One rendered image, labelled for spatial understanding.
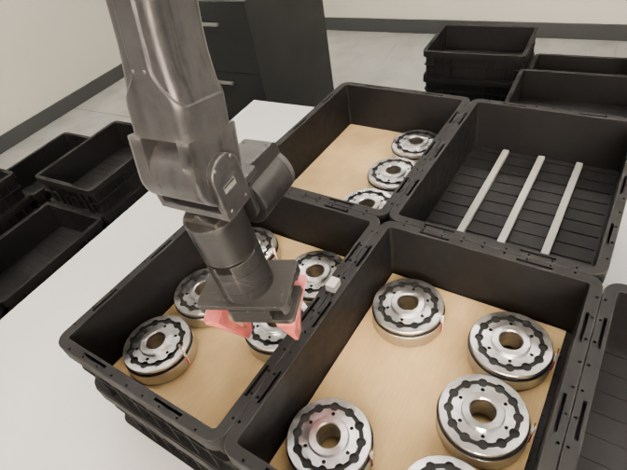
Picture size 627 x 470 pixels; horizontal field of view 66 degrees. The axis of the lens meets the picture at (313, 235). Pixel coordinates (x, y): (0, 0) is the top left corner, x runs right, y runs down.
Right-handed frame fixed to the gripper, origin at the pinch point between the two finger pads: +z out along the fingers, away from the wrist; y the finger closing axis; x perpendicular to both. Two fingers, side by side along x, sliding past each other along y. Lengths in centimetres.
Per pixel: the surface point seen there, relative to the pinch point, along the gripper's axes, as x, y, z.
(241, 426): 11.1, 1.2, 1.7
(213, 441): 13.0, 3.8, 1.6
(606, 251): -17.5, -40.1, 6.1
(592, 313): -7.0, -36.3, 5.3
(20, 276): -52, 121, 51
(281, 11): -172, 47, 21
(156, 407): 10.2, 11.9, 1.0
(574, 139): -52, -43, 13
